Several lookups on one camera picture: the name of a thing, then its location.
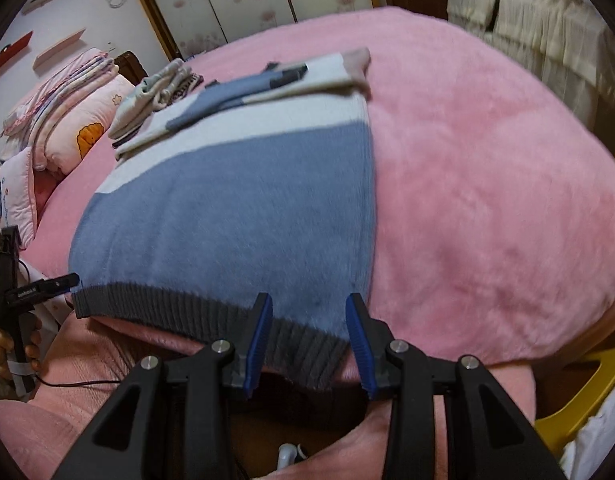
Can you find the white cloth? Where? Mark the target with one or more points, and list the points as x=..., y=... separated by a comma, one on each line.
x=597, y=445

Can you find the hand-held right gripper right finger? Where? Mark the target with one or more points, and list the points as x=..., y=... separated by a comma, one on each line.
x=360, y=350

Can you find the lace covered piano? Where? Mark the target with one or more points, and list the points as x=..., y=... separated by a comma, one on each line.
x=547, y=25

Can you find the folded quilt with orange print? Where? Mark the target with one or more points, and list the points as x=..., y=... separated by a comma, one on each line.
x=87, y=130

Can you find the red wall shelf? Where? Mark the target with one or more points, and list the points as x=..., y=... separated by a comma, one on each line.
x=7, y=57

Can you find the person's left hand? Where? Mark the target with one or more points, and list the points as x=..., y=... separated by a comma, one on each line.
x=33, y=349

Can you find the colour-block knit sweater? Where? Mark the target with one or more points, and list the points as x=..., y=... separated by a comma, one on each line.
x=227, y=210

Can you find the pink fleece bed blanket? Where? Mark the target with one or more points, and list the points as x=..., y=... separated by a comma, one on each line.
x=487, y=185

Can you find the stack of folded clothes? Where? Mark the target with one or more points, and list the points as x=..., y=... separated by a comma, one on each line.
x=185, y=90

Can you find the wooden bed headboard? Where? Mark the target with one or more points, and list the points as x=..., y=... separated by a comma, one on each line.
x=132, y=67

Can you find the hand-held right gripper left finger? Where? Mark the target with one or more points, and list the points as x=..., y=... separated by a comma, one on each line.
x=257, y=350

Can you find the white and pink cushion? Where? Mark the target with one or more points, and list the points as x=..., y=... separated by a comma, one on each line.
x=20, y=195

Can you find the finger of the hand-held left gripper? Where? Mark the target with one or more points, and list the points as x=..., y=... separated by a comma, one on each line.
x=62, y=282

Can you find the stack of pillows and quilts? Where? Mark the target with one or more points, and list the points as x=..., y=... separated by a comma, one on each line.
x=62, y=110

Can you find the person's pink fleece clothing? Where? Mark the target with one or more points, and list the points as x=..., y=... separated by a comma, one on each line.
x=62, y=350

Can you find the yellow plastic stool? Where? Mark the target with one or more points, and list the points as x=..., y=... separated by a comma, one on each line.
x=577, y=410

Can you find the beige folded garment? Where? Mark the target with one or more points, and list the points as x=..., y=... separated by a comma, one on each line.
x=130, y=120

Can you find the light wooden wall shelf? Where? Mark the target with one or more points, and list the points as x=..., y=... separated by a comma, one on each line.
x=60, y=50

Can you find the white plastic object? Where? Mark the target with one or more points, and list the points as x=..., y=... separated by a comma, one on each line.
x=287, y=457

